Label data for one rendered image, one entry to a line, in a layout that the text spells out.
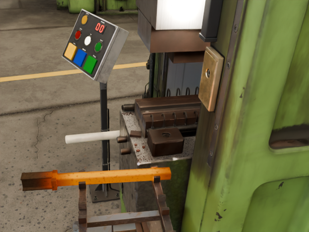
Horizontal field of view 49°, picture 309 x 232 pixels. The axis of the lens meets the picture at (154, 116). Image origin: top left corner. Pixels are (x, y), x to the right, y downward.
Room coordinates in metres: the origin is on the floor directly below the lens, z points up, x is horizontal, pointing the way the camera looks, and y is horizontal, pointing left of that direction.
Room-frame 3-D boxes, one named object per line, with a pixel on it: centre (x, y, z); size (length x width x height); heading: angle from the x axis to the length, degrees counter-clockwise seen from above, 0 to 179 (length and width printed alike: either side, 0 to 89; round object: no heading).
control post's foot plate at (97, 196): (1.68, 0.30, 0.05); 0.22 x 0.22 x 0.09; 17
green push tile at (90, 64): (1.52, 0.33, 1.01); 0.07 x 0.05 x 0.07; 42
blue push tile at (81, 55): (1.59, 0.40, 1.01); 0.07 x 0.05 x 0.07; 42
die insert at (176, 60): (1.21, -0.19, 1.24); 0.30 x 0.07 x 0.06; 107
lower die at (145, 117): (1.23, -0.14, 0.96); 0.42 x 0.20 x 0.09; 107
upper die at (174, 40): (1.23, -0.14, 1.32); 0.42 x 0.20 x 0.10; 107
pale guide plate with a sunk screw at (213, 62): (0.90, -0.16, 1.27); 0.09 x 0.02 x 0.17; 17
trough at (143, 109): (1.20, -0.15, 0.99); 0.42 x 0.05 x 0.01; 107
